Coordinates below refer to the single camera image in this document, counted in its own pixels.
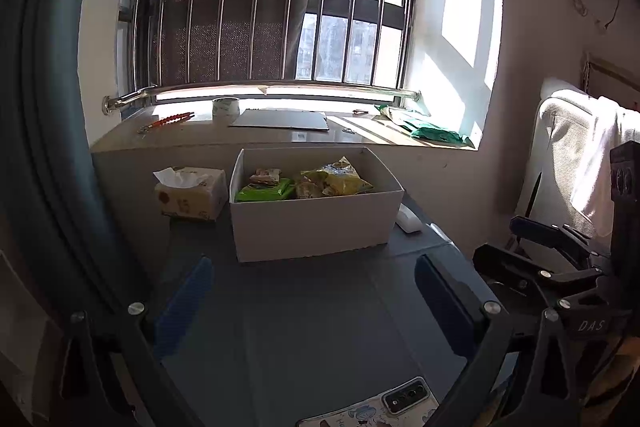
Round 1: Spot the white cardboard box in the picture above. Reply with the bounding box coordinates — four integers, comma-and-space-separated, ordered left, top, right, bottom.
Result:
229, 147, 405, 264

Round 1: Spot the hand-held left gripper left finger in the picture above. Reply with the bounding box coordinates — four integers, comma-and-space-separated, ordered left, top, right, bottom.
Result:
59, 256, 215, 427

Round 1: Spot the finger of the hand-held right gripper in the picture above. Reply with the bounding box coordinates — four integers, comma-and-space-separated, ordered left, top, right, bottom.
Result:
509, 215, 612, 270
472, 244, 607, 310

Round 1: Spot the green plastic bag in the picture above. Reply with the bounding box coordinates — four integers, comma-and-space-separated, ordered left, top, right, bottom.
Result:
375, 103, 474, 148

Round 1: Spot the yellow snack packet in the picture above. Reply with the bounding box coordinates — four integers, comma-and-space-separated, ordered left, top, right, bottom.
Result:
300, 156, 375, 196

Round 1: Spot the orange snack packet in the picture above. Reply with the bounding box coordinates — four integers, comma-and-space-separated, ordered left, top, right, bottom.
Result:
249, 168, 282, 186

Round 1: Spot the clear biscuit packet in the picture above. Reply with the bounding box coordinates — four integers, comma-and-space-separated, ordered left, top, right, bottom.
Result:
295, 177, 326, 200

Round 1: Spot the clear tape roll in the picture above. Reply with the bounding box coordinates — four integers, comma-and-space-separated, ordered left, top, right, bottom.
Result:
212, 97, 240, 118

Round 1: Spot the beige tissue box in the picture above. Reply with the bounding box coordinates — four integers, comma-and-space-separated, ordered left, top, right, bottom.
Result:
153, 167, 229, 222

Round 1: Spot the white flat device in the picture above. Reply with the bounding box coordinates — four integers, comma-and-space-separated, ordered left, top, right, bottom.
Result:
396, 203, 423, 234

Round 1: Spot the green white snack packet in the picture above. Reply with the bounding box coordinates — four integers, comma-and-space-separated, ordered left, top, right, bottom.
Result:
235, 178, 296, 203

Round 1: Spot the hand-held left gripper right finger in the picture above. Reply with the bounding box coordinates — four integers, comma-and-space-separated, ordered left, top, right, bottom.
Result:
415, 253, 577, 427

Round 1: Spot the grey cardboard sheet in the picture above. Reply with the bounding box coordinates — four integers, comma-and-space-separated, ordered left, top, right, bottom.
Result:
228, 109, 329, 132

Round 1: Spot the dark window mesh screen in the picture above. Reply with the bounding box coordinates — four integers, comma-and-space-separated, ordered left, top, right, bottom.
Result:
155, 0, 312, 85

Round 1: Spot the white towel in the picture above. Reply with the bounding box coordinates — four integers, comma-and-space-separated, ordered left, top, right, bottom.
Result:
570, 96, 640, 239

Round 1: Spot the metal window railing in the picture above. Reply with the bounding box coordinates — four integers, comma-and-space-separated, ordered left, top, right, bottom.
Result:
102, 0, 436, 115

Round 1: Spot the phone with printed case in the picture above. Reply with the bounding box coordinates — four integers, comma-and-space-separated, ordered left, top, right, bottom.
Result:
297, 377, 440, 427

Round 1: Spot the office chair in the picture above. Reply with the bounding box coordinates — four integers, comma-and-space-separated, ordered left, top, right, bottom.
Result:
515, 77, 640, 255

